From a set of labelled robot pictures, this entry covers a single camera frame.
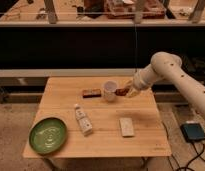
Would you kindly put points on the white ceramic cup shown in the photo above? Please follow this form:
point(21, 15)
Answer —
point(109, 89)

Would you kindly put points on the green plate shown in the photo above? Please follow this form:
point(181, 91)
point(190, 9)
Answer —
point(48, 135)

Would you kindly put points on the wooden tray on shelf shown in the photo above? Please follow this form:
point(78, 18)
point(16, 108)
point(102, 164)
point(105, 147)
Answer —
point(126, 9)

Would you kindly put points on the black foot pedal box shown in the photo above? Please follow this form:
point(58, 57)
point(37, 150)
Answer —
point(192, 132)

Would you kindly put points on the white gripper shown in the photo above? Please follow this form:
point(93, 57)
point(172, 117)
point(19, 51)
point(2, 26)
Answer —
point(132, 92)

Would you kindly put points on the white rectangular block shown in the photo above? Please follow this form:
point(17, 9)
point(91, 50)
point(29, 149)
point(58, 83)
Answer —
point(127, 129)

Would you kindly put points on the white tube bottle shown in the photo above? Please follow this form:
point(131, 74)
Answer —
point(83, 120)

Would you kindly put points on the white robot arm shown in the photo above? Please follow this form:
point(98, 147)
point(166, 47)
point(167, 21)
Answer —
point(167, 66)

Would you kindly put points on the brown rectangular block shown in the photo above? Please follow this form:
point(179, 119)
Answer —
point(91, 93)

